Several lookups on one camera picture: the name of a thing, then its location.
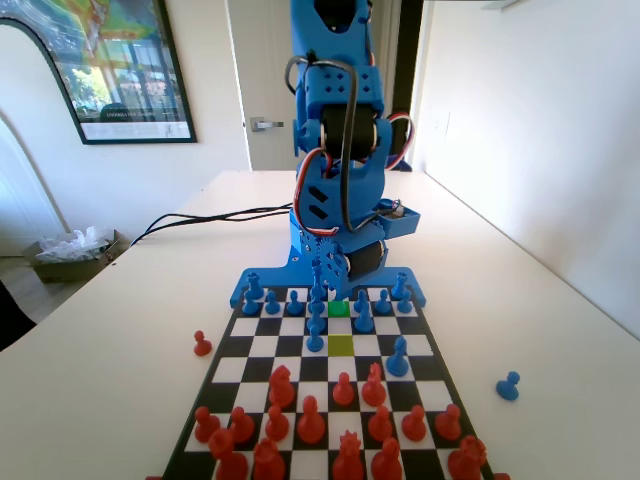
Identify white door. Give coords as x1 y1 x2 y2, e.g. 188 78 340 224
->
225 0 401 172

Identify blue wrist camera box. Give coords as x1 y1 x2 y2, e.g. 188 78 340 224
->
373 198 422 240

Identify red chess queen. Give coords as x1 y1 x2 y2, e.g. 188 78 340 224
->
331 430 366 480

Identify red white black servo wires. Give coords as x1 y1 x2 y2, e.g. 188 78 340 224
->
293 147 342 239
385 112 417 174

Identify clear plastic wrap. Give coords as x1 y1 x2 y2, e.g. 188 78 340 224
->
35 225 115 265

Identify red chess rook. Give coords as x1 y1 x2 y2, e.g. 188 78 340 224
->
447 434 489 480
207 428 250 480

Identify black and white chessboard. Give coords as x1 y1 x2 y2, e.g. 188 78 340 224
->
162 284 496 480

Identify blue base mount plate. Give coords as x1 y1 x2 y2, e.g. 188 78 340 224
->
228 249 430 310

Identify blue pawn left on board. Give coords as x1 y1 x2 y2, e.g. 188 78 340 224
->
387 335 411 378

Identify blue king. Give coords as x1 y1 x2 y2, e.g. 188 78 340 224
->
309 263 326 301

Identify black camera cable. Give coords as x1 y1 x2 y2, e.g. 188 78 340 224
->
284 53 359 235

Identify white arched panel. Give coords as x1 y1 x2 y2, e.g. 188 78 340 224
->
0 112 69 261
0 19 86 236

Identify cardboard box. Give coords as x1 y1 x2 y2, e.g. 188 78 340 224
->
25 228 132 285

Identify framed poster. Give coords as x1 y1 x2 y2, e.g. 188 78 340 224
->
0 0 199 147

